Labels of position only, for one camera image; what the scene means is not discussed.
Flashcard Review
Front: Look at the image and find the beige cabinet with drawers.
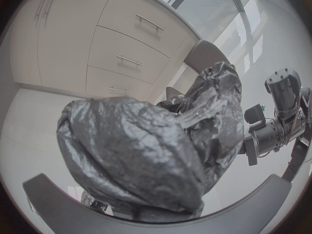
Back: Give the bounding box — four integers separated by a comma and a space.
10, 0, 203, 102

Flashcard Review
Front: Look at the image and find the black plastic bag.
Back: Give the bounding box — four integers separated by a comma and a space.
57, 61, 245, 216

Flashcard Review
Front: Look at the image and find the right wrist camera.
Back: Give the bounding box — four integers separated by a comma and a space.
244, 104, 266, 131

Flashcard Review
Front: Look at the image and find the grey and white chair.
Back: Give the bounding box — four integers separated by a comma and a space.
162, 39, 231, 102

